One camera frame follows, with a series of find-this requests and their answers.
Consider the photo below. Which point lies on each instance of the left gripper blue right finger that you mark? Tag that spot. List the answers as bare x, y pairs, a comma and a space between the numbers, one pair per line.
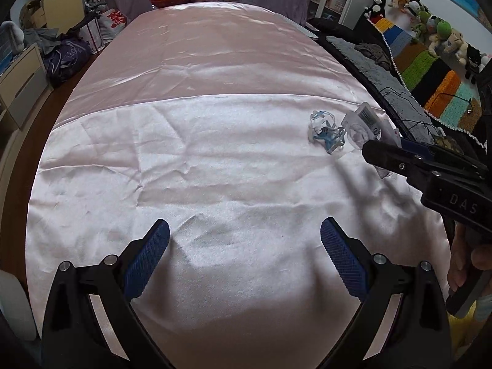
349, 256

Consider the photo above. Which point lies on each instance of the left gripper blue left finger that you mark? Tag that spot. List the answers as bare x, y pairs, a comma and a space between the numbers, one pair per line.
142, 256

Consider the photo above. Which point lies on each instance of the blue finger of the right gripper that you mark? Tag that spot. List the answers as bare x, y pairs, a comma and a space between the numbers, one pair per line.
417, 149

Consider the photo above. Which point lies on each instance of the clear plastic wrap ball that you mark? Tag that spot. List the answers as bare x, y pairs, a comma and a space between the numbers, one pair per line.
363, 125

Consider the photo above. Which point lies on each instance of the white cylindrical trash bin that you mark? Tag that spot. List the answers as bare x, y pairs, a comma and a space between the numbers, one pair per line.
16, 308

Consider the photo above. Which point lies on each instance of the person right hand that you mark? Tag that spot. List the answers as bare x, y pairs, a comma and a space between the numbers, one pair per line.
481, 258

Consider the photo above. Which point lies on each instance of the grey sofa throw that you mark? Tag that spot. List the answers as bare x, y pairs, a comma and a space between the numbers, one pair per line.
371, 65

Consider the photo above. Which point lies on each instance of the striped knitted blanket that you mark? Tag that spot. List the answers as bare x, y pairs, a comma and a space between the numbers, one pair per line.
434, 85

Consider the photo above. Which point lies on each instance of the black cat plush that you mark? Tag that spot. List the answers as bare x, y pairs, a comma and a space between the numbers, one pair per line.
375, 10

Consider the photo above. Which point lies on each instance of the pink satin tablecloth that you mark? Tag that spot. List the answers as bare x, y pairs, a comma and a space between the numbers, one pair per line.
198, 115

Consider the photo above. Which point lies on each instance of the wooden tv cabinet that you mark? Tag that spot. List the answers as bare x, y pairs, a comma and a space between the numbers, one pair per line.
23, 84

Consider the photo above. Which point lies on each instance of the purple bag on floor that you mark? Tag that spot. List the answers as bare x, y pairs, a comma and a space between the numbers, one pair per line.
66, 60

